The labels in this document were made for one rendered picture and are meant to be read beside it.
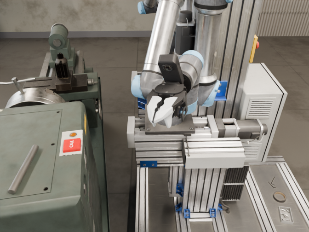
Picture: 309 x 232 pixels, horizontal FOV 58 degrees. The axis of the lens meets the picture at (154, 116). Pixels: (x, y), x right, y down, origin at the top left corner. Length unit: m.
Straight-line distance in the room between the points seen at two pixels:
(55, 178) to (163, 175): 1.47
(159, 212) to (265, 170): 0.97
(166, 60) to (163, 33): 0.31
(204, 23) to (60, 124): 0.67
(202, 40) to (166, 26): 0.17
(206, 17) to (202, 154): 0.58
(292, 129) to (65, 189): 2.88
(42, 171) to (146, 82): 0.45
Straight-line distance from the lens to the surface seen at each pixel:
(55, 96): 1.49
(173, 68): 0.67
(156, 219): 2.07
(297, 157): 3.10
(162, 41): 0.95
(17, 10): 5.94
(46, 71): 2.54
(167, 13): 0.98
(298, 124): 3.56
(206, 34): 1.05
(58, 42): 2.47
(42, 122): 1.21
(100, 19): 5.58
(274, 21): 6.00
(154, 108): 0.62
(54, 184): 0.95
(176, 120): 1.25
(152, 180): 2.29
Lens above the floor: 1.94
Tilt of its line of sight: 36 degrees down
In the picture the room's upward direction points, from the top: straight up
